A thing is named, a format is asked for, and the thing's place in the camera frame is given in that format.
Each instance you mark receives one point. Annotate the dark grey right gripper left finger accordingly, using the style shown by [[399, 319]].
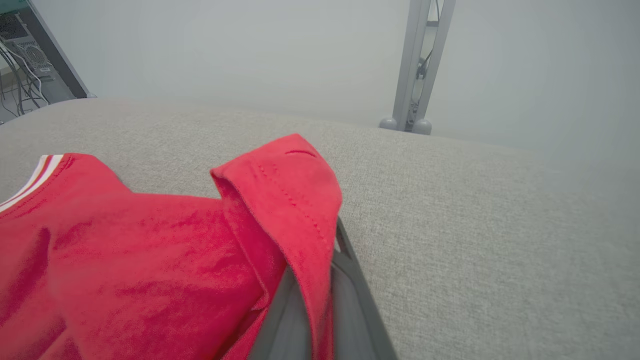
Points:
[[282, 330]]

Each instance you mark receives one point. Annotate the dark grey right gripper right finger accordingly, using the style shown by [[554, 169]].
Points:
[[357, 320]]

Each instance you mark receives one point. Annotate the red garment with white trim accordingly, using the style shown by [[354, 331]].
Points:
[[150, 260]]

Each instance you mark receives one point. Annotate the grey computer case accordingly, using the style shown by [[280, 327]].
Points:
[[30, 52]]

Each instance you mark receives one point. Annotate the grey metal partition post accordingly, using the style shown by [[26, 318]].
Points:
[[409, 60]]

